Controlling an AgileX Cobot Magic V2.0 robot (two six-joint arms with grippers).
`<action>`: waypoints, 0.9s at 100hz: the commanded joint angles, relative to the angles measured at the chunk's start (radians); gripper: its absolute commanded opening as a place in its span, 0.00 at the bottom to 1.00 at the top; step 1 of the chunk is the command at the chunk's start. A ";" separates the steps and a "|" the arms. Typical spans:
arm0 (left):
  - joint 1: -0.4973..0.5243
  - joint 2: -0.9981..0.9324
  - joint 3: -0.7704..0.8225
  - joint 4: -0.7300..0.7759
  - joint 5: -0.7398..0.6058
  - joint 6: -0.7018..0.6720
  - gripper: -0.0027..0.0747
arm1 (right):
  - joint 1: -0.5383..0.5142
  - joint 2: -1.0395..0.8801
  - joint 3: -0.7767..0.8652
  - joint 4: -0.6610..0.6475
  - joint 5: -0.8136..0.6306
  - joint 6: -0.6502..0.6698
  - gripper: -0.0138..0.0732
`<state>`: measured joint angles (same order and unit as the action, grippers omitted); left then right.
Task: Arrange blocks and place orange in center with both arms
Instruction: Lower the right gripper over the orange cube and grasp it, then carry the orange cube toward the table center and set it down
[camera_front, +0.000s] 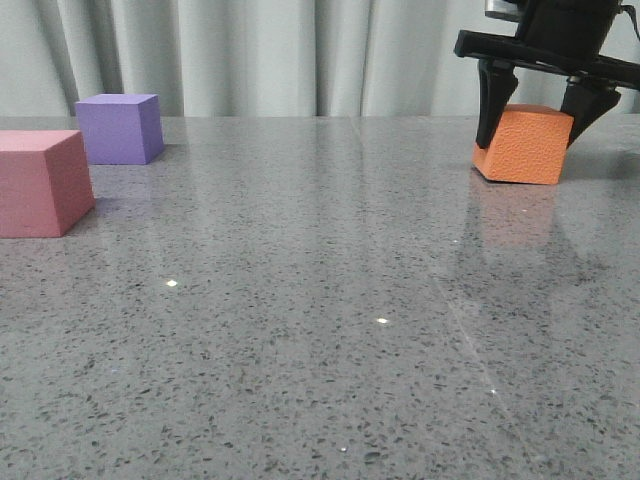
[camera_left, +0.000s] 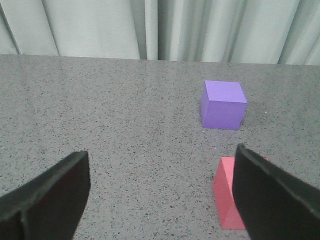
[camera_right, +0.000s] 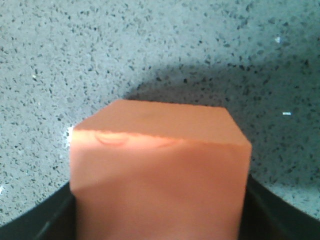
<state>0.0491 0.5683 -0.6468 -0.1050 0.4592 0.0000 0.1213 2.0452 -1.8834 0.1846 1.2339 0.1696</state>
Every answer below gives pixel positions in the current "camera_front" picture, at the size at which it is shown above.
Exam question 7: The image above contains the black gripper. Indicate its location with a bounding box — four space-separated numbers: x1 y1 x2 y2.
454 1 639 149

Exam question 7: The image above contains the orange foam cube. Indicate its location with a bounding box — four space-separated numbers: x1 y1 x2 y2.
472 104 574 185

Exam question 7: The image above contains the grey-green curtain backdrop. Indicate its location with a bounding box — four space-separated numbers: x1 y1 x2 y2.
0 0 640 119

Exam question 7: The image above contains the purple foam cube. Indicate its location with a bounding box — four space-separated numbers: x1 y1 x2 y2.
75 94 165 165

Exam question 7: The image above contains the pink foam cube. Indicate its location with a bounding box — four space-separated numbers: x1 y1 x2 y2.
1 130 95 238

